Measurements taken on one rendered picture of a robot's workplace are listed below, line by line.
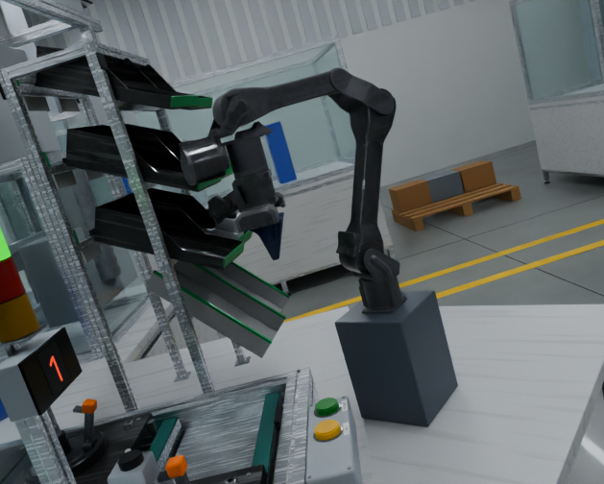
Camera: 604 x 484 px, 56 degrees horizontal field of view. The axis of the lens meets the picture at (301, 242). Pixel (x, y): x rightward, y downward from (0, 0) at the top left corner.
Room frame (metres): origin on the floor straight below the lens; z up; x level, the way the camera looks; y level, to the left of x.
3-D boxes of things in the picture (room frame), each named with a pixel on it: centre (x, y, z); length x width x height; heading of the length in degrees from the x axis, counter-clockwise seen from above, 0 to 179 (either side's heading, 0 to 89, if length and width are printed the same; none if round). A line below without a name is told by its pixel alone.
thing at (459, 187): (6.18, -1.75, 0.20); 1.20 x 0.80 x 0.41; 94
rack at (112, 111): (1.26, 0.34, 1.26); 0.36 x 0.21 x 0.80; 175
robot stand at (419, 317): (0.98, -0.11, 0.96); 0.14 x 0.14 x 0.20; 49
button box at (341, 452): (0.79, 0.04, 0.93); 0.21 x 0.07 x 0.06; 175
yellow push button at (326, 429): (0.79, 0.04, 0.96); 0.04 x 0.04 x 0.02
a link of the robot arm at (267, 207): (0.92, 0.05, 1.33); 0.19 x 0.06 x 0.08; 174
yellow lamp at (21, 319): (0.71, 0.38, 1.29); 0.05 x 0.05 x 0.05
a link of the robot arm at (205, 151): (0.90, 0.08, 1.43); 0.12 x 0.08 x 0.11; 111
